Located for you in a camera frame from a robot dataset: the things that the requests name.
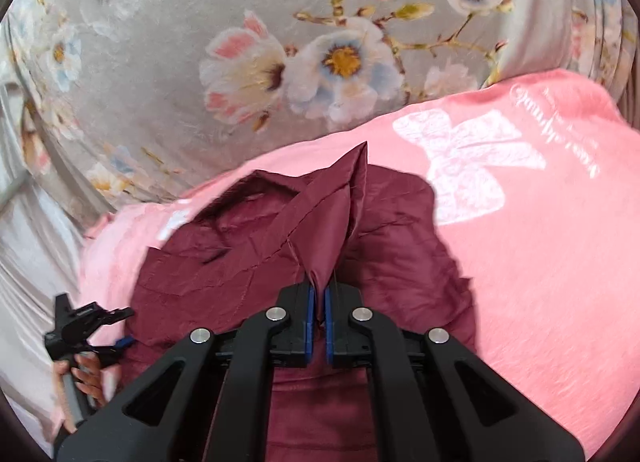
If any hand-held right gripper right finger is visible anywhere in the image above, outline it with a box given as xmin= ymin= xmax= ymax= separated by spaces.
xmin=324 ymin=286 xmax=587 ymax=462

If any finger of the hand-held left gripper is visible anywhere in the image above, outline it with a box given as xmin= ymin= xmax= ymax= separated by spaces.
xmin=86 ymin=335 xmax=137 ymax=369
xmin=74 ymin=306 xmax=136 ymax=329

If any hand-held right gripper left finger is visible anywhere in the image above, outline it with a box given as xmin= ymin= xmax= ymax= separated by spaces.
xmin=54 ymin=283 xmax=319 ymax=462

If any maroon puffer jacket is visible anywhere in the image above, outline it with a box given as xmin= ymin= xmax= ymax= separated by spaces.
xmin=117 ymin=141 xmax=478 ymax=462

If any person's left hand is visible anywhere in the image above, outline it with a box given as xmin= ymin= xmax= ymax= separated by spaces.
xmin=52 ymin=351 xmax=108 ymax=409

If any pink blanket with white bows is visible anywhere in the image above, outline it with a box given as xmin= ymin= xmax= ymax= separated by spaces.
xmin=50 ymin=68 xmax=640 ymax=462

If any grey floral bedsheet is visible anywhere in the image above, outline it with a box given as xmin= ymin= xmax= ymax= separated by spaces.
xmin=0 ymin=0 xmax=636 ymax=423

